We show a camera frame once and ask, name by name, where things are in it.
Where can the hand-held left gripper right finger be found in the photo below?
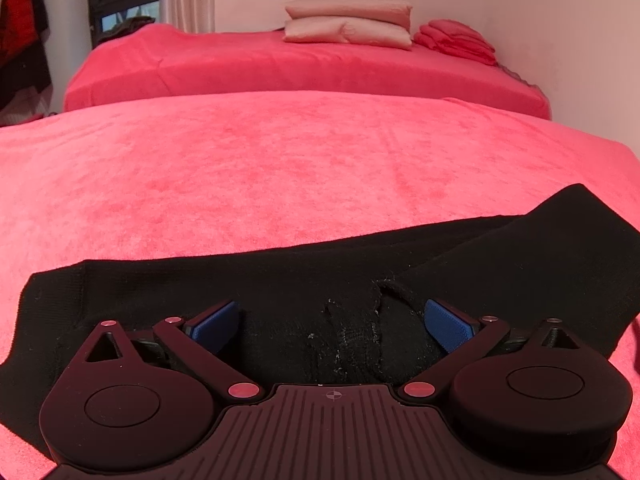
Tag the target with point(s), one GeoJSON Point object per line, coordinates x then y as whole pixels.
{"type": "Point", "coordinates": [450, 325]}

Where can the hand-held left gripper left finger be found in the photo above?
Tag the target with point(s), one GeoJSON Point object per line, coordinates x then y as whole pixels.
{"type": "Point", "coordinates": [215, 327]}

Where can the black knit pants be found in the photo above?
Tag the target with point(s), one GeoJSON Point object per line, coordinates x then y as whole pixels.
{"type": "Point", "coordinates": [300, 280]}

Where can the pink fleece blanket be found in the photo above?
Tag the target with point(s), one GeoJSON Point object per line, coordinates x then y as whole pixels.
{"type": "Point", "coordinates": [250, 170]}

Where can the red bed blanket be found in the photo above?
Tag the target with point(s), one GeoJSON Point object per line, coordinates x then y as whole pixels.
{"type": "Point", "coordinates": [250, 70]}

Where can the folded red blanket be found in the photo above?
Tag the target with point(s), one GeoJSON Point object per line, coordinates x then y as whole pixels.
{"type": "Point", "coordinates": [455, 40]}

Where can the dark hanging clothes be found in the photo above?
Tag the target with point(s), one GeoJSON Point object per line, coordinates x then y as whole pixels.
{"type": "Point", "coordinates": [35, 75]}

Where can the pale pink pillow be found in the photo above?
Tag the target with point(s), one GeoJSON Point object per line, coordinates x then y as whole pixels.
{"type": "Point", "coordinates": [350, 9]}
{"type": "Point", "coordinates": [345, 32]}

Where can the dark cloth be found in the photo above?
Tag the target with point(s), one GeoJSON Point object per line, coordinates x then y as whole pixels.
{"type": "Point", "coordinates": [125, 29]}

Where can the red hanging garment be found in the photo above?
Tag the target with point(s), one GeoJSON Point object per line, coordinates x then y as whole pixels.
{"type": "Point", "coordinates": [17, 15]}

